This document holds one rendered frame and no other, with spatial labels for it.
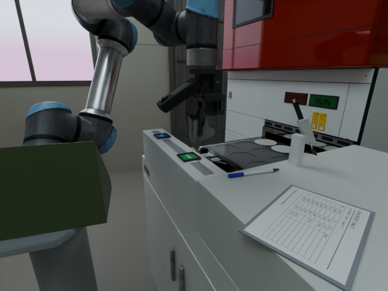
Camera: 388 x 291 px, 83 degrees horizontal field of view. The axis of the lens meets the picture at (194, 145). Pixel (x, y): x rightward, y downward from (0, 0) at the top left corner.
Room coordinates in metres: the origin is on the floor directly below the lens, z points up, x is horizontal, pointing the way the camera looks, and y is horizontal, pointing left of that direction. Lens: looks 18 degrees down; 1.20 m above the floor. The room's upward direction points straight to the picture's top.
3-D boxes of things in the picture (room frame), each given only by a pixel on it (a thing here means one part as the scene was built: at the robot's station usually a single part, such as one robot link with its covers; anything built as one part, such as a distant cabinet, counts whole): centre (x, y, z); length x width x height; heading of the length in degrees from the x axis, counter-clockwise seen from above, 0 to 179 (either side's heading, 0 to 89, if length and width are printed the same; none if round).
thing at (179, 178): (0.73, 0.07, 0.89); 0.55 x 0.09 x 0.14; 26
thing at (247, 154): (0.83, -0.28, 0.90); 0.34 x 0.34 x 0.01; 26
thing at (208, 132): (0.57, -0.03, 1.05); 0.06 x 0.03 x 0.09; 116
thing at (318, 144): (0.94, -0.47, 0.89); 0.44 x 0.02 x 0.10; 26
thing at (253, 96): (1.10, -0.40, 1.02); 0.81 x 0.03 x 0.40; 26
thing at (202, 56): (0.58, -0.02, 1.24); 0.08 x 0.08 x 0.05
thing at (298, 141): (0.56, -0.29, 1.03); 0.06 x 0.04 x 0.13; 116
